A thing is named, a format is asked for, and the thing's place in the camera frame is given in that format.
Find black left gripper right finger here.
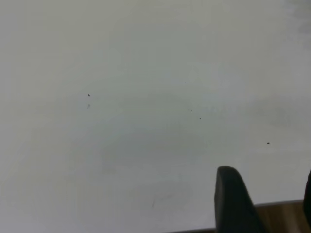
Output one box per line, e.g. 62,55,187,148
302,168,311,220

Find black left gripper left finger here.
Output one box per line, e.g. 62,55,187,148
213,166,270,233

